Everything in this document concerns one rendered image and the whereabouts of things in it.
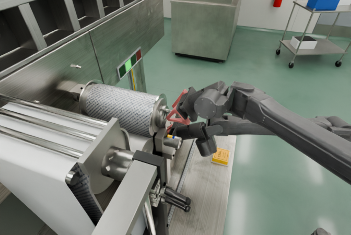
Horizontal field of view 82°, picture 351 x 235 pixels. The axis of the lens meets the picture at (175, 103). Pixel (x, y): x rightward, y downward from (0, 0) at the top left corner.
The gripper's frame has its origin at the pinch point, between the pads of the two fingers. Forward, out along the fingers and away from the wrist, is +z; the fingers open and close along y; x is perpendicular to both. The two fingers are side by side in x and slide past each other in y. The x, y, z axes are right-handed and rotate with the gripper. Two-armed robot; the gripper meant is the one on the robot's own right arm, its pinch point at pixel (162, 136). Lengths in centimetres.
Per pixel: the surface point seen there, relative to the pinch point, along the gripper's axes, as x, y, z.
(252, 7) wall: -68, 444, 6
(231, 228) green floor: -115, 15, 16
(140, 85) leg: -4, 71, 59
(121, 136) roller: 24.0, -25.3, -15.6
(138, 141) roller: 14.4, -17.1, -8.3
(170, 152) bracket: 2.0, -11.2, -10.0
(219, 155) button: -25.0, 9.0, -13.5
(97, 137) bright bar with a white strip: 32, -34, -23
